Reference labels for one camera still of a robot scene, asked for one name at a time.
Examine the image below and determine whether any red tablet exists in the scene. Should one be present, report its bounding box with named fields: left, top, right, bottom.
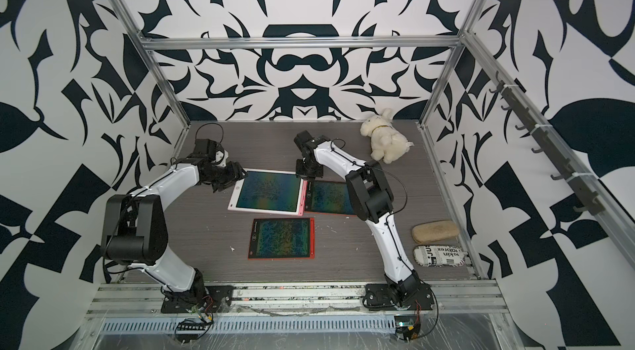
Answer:
left=248, top=218, right=315, bottom=260
left=304, top=181, right=355, bottom=216

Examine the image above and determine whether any pink white writing tablet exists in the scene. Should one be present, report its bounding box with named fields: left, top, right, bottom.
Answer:
left=228, top=169, right=306, bottom=216

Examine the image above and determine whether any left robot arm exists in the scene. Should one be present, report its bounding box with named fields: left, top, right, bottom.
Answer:
left=101, top=138, right=246, bottom=307

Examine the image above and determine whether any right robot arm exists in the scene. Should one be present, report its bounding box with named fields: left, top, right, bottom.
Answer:
left=294, top=131, right=422, bottom=307

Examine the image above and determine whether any white plush bunny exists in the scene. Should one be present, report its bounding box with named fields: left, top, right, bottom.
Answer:
left=360, top=108, right=414, bottom=164

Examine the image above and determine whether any beige sponge block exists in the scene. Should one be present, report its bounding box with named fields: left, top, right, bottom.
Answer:
left=411, top=220, right=460, bottom=245

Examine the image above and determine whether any printed white pouch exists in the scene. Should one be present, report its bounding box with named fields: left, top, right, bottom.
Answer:
left=413, top=245, right=466, bottom=267

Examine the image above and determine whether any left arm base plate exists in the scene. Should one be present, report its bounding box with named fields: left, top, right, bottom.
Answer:
left=160, top=286, right=235, bottom=315

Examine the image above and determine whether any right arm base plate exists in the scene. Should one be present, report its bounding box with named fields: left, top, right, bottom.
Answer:
left=361, top=282, right=437, bottom=311

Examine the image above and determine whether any black wall hook rack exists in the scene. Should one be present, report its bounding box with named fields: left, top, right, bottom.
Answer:
left=490, top=72, right=606, bottom=215

